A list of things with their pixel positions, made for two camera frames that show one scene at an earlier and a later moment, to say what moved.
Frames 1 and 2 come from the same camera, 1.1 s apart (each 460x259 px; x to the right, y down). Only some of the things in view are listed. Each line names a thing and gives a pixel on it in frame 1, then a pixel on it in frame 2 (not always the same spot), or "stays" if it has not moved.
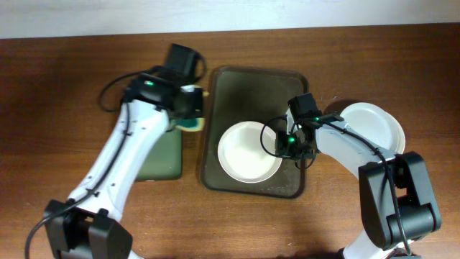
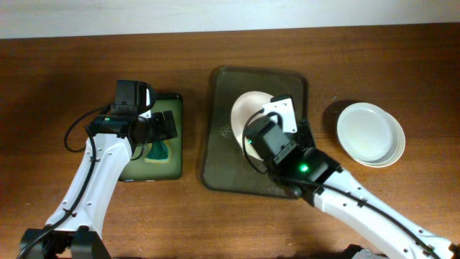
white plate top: x=246 y=152 -> x=244 y=106
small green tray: x=164 y=158 stays
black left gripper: x=200 y=116 -> x=162 y=133
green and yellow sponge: x=194 y=124 -> x=159 y=152
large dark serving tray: x=240 y=94 stays
